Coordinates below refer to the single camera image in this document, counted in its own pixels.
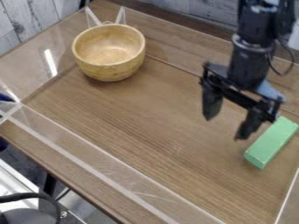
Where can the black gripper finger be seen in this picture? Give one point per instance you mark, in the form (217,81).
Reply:
(211,100)
(257,116)

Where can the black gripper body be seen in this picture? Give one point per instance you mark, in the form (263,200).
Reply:
(262,95)

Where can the clear acrylic tray wall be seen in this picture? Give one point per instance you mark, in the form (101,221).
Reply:
(129,142)

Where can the black metal base plate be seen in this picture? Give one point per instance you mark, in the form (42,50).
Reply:
(67,215)

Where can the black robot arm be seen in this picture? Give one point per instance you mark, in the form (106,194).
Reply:
(265,21)

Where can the green rectangular block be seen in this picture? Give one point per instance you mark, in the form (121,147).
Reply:
(263,150)

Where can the light wooden bowl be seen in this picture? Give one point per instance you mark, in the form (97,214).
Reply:
(110,51)

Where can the black table leg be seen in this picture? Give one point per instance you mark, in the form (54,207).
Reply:
(50,184)

